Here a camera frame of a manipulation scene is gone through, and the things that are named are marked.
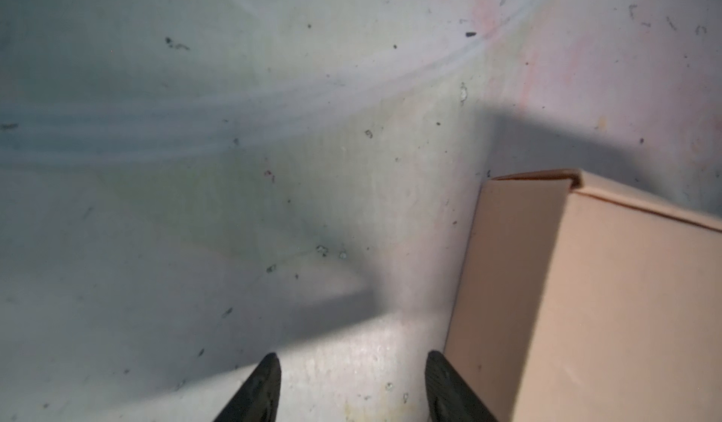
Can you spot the pink cardboard paper box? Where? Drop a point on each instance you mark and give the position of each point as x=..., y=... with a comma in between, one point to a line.
x=583, y=299

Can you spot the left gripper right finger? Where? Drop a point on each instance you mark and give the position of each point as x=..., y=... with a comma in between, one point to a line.
x=450, y=398

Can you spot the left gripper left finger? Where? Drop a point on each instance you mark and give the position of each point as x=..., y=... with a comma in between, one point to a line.
x=258, y=397

